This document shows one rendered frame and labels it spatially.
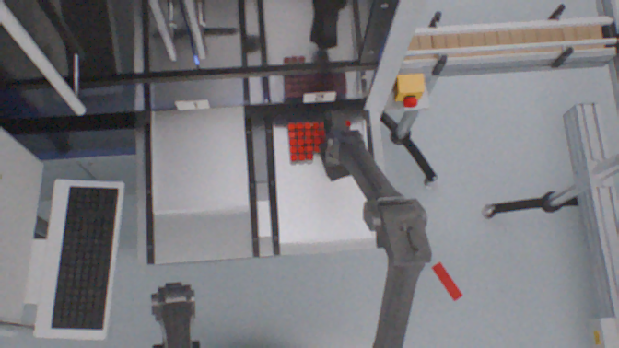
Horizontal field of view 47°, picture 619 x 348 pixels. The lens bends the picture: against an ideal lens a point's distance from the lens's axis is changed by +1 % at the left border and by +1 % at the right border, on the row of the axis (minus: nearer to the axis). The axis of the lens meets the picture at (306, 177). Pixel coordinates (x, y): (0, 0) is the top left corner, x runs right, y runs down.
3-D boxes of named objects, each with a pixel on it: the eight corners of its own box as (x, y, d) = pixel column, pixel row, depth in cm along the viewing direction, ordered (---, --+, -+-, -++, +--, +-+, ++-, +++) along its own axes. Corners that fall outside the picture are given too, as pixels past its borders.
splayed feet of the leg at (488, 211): (479, 203, 288) (489, 194, 275) (599, 194, 291) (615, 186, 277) (482, 222, 286) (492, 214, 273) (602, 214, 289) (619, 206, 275)
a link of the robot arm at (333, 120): (328, 147, 165) (363, 145, 167) (323, 101, 168) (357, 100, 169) (318, 161, 176) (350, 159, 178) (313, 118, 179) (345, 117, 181)
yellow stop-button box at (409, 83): (391, 78, 198) (395, 68, 191) (417, 76, 198) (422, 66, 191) (394, 103, 196) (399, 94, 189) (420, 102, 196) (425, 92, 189)
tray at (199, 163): (152, 98, 202) (149, 94, 199) (242, 93, 203) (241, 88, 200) (155, 214, 193) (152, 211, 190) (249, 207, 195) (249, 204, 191)
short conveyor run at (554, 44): (378, 86, 209) (386, 64, 194) (373, 39, 213) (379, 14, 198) (603, 72, 213) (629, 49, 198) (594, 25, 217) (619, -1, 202)
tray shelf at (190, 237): (135, 102, 203) (134, 99, 202) (374, 87, 207) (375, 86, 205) (138, 266, 191) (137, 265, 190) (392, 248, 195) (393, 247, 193)
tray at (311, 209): (273, 128, 201) (273, 123, 198) (363, 123, 202) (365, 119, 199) (280, 245, 192) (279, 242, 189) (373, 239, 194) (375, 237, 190)
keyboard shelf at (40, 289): (29, 179, 205) (26, 176, 202) (125, 182, 206) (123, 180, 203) (5, 336, 193) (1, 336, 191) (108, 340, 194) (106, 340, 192)
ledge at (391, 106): (379, 69, 209) (380, 66, 207) (422, 66, 209) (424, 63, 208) (384, 112, 205) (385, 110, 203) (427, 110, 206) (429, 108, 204)
